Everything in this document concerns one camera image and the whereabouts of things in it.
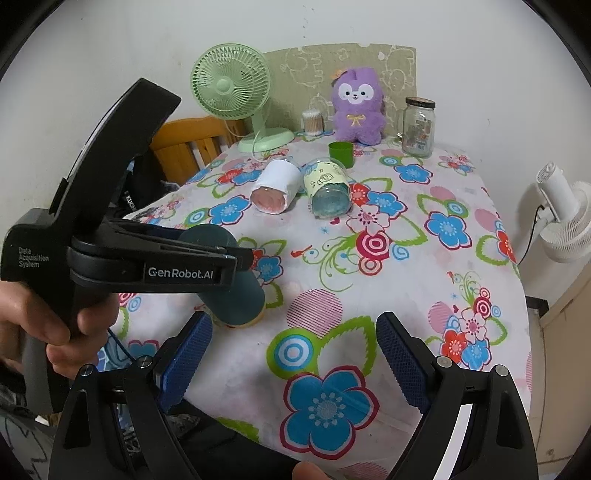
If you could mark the white floor fan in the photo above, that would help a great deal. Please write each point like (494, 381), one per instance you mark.
(565, 216)

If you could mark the black clothing pile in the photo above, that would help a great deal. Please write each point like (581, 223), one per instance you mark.
(142, 183)

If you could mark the glass jar black lid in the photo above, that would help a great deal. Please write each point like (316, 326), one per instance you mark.
(419, 127)

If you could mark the small green cup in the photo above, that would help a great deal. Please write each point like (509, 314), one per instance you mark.
(342, 151)

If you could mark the person's left hand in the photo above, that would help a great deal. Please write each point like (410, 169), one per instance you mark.
(24, 313)

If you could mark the green desk fan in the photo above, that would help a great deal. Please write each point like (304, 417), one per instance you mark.
(232, 82)

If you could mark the purple plush toy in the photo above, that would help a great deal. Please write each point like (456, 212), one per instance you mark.
(358, 99)

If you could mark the teal cup yellow rim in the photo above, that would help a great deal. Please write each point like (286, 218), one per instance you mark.
(244, 302)

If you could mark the floral tablecloth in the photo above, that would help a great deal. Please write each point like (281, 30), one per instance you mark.
(308, 381)

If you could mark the clear cup yellow label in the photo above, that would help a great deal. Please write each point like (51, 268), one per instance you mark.
(327, 187)

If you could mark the person's right hand thumb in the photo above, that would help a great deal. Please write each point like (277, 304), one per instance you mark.
(308, 471)

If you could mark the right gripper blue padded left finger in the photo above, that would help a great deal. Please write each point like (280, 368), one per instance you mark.
(89, 443)

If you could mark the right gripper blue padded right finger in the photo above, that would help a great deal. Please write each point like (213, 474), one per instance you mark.
(498, 443)

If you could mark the cotton swab container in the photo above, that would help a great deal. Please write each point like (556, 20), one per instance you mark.
(313, 122)

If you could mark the white pink cup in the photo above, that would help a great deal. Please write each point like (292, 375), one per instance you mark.
(276, 187)

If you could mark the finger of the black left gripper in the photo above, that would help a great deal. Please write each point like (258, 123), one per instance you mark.
(129, 257)

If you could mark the wooden chair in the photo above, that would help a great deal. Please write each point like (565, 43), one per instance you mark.
(184, 147)

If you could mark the green patterned wall mat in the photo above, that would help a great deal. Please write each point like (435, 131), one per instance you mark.
(301, 79)

